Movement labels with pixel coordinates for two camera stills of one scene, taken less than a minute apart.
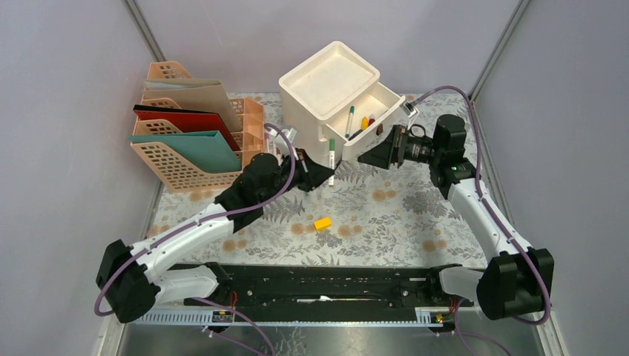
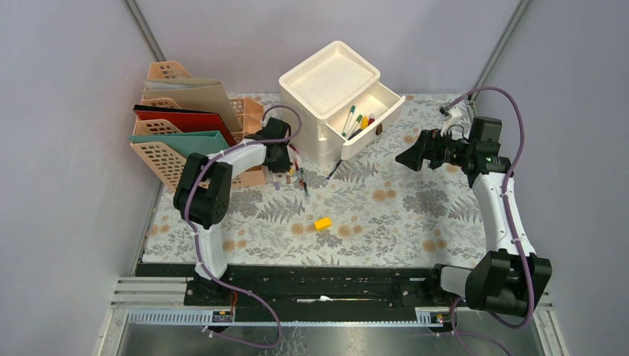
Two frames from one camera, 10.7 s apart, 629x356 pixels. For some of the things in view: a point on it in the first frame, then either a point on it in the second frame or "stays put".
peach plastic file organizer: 176,174 stays put
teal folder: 207,150 stays put
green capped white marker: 331,158 to 354,126
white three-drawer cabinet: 336,94 stays put
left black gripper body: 284,172 to 282,162
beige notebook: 194,95 stays put
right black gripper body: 402,147 to 444,150
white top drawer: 364,122 stays put
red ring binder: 186,119 stays put
